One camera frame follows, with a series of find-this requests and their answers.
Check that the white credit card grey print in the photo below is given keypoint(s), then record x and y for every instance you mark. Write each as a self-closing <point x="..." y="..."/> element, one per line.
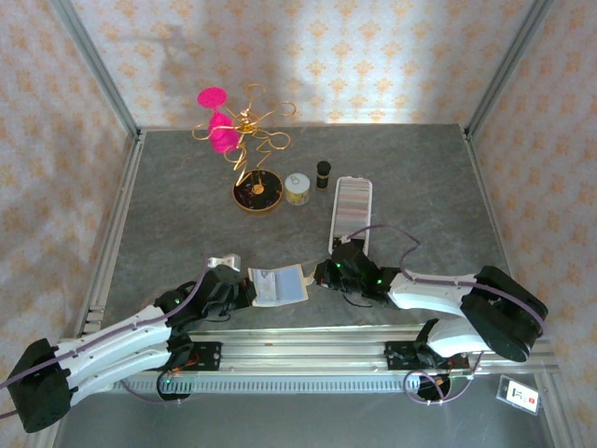
<point x="266" y="284"/>

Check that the beige card holder wallet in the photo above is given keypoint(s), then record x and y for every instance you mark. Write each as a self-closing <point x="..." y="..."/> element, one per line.
<point x="291" y="284"/>

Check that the clear plastic card tray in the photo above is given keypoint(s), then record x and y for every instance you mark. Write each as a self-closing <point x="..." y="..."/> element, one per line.
<point x="352" y="200"/>

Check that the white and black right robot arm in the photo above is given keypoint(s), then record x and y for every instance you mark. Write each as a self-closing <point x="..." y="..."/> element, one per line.
<point x="434" y="291"/>

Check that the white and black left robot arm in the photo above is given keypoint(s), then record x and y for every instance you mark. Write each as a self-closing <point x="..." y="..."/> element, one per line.
<point x="116" y="350"/>

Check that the small yellow jar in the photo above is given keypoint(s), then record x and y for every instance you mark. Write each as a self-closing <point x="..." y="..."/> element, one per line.
<point x="297" y="186"/>

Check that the small black bottle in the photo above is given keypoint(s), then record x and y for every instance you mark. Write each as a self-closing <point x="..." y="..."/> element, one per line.
<point x="323" y="175"/>

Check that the white label badge red mark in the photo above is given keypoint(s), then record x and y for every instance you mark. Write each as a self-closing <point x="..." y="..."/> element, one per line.
<point x="517" y="394"/>

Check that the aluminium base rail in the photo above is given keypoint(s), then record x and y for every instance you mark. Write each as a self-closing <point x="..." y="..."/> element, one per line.
<point x="303" y="354"/>

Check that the aluminium table edge rail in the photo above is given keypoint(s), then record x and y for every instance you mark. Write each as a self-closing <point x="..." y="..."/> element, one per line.
<point x="490" y="210"/>
<point x="120" y="196"/>

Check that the aluminium frame post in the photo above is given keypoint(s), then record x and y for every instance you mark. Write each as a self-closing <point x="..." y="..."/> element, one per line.
<point x="511" y="60"/>
<point x="93" y="60"/>

